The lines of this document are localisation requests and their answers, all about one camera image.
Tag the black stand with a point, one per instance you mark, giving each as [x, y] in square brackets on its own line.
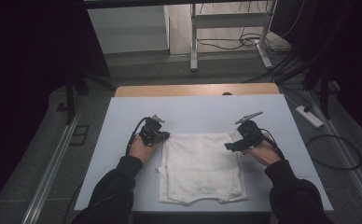
[324, 93]
[71, 99]

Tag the pale blue table mat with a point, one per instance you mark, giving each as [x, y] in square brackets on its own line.
[194, 115]

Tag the wooden table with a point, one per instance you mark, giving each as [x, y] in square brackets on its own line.
[185, 90]

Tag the grey cabinet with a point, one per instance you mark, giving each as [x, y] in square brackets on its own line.
[129, 31]

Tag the white power strip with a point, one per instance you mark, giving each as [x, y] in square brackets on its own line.
[309, 116]

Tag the person's right hand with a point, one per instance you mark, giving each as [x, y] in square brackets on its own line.
[264, 152]

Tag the white baby romper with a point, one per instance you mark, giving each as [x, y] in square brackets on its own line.
[201, 168]

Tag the person's left hand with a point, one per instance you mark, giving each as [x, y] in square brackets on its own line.
[140, 151]

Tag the white metal stand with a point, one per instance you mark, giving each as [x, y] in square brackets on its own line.
[194, 37]

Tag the dark floor socket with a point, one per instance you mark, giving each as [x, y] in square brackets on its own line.
[79, 135]

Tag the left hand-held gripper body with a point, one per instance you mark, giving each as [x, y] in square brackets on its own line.
[151, 130]

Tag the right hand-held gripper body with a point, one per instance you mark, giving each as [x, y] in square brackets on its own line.
[249, 133]

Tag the aluminium rail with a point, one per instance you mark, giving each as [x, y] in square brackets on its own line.
[353, 168]
[51, 174]

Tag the dark curtain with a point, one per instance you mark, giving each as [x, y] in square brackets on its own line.
[350, 62]
[30, 62]

